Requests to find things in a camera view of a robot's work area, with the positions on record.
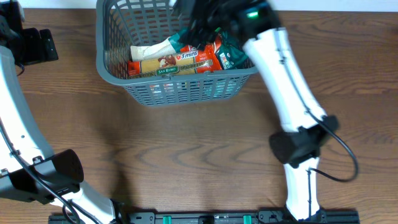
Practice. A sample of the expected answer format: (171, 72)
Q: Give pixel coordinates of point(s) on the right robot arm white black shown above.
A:
(305, 124)

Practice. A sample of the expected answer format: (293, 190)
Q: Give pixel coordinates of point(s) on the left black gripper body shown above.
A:
(33, 48)

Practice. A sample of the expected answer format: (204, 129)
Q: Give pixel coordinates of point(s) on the spaghetti pasta packet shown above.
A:
(174, 64)

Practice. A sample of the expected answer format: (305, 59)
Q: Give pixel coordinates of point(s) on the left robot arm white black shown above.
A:
(30, 170)

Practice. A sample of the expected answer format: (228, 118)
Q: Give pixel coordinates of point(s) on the green Nescafe coffee bag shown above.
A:
(224, 48)

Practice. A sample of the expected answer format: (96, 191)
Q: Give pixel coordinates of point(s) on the beige clear plastic bag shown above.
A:
(139, 53)

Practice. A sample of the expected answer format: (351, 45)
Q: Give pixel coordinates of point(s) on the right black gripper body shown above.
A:
(220, 17)

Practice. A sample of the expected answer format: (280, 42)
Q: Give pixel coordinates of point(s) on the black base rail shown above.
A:
(260, 217)

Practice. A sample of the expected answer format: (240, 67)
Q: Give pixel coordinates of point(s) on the grey plastic basket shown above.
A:
(123, 24)

